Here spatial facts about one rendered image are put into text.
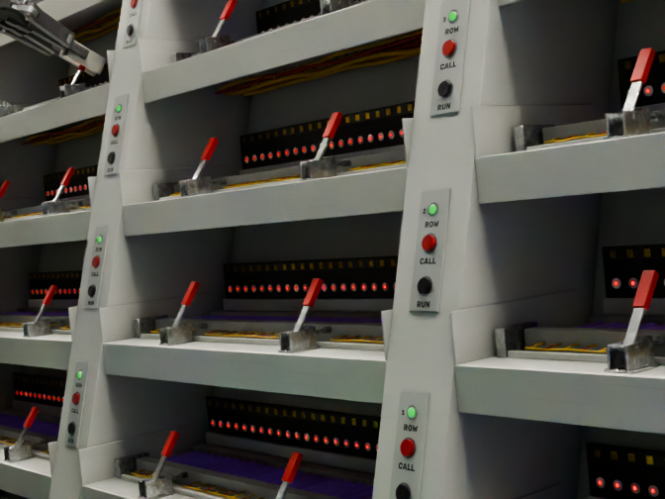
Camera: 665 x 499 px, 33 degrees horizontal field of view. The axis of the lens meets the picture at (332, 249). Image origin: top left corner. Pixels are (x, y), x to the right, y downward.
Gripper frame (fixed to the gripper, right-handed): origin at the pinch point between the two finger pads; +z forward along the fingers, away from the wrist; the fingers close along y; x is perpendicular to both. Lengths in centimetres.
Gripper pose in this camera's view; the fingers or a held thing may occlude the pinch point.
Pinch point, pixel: (82, 57)
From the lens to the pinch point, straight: 195.9
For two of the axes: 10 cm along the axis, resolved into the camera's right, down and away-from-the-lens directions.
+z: 7.2, 4.1, 5.6
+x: 2.9, -9.1, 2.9
